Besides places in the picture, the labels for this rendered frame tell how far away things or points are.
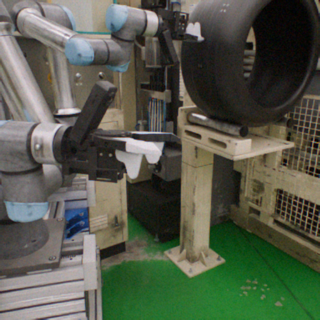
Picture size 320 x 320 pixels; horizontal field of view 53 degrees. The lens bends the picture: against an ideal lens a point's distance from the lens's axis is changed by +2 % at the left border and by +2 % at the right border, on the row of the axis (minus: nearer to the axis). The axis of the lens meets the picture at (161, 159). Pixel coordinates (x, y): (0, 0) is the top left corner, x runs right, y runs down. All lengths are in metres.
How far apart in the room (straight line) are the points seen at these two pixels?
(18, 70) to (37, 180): 0.24
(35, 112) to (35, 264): 0.36
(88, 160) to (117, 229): 1.45
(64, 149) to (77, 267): 0.43
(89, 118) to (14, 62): 0.27
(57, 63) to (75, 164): 0.83
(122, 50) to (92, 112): 0.55
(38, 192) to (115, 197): 1.24
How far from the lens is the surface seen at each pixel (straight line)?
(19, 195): 0.65
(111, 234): 1.97
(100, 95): 0.53
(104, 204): 1.86
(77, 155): 0.58
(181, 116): 1.52
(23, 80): 0.75
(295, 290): 1.97
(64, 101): 1.37
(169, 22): 1.15
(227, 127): 1.34
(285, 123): 1.50
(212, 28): 1.22
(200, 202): 1.79
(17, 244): 0.89
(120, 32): 1.06
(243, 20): 1.21
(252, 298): 1.85
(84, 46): 0.98
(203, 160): 1.70
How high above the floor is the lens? 1.21
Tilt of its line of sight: 19 degrees down
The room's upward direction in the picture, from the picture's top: straight up
